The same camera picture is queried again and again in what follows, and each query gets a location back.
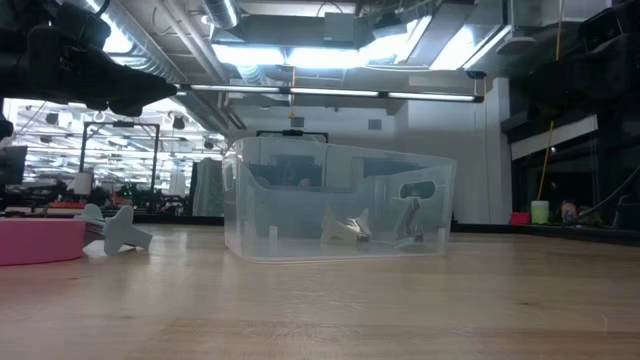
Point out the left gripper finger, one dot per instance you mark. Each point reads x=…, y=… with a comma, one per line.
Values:
x=130, y=106
x=110, y=77

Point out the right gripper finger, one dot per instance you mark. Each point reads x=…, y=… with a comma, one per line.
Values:
x=570, y=82

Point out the clear plastic bin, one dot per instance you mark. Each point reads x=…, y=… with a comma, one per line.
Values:
x=280, y=150

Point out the pink tape roll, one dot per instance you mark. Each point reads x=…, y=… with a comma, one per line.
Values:
x=40, y=242

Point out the black staple remover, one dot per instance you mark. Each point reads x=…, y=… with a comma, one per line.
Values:
x=410, y=220

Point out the blue-grey staple remover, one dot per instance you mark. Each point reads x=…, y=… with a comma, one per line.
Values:
x=122, y=231

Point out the dark monitor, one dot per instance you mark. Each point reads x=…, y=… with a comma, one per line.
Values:
x=12, y=165

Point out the colourful packet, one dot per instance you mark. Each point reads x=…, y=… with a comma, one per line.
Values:
x=569, y=212

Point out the green cup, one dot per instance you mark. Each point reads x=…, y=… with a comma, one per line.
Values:
x=540, y=212

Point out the red container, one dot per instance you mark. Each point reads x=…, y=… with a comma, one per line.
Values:
x=520, y=218

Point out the person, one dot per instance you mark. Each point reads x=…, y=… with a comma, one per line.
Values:
x=304, y=182

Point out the long ceiling light bar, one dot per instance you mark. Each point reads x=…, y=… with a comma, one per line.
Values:
x=325, y=91

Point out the black station frame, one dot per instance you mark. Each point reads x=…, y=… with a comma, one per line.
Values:
x=292, y=132
x=120, y=124

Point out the silver ventilation duct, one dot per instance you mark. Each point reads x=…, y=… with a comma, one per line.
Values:
x=165, y=60

